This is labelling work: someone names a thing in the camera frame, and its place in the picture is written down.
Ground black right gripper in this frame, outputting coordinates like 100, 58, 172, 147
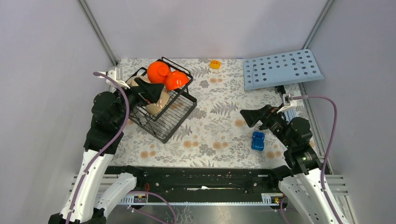
239, 104, 294, 148

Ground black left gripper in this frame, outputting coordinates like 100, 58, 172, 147
114, 77, 164, 127

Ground plain beige bowl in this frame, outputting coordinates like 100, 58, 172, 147
146, 90, 170, 115

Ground black wire dish rack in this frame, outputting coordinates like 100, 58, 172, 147
129, 57, 197, 143

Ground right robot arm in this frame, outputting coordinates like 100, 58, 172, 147
240, 105, 349, 224

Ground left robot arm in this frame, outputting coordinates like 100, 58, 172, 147
48, 80, 164, 224

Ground beige patterned bowl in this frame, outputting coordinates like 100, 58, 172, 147
126, 76, 151, 87

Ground blue tripod legs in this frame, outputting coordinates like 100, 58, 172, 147
275, 85, 297, 123

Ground blue toy car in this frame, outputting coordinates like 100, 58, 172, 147
251, 131, 265, 151

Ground orange bowl left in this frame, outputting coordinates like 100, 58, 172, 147
147, 61, 171, 84

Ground orange bowl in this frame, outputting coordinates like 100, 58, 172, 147
164, 70, 189, 91
147, 61, 171, 84

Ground orange bowl right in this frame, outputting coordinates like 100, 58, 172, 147
164, 70, 189, 91

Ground blue perforated stand tray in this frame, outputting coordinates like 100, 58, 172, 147
243, 49, 324, 91

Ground floral table mat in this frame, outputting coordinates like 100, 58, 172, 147
112, 59, 286, 168

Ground yellow toy block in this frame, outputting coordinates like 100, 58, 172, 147
209, 60, 221, 70

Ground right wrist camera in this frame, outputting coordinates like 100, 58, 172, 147
277, 94, 297, 113

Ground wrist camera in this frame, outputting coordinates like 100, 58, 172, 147
277, 94, 297, 113
99, 66, 130, 89

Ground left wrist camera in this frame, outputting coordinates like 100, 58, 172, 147
99, 66, 130, 89

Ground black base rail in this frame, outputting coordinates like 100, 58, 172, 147
105, 166, 283, 204

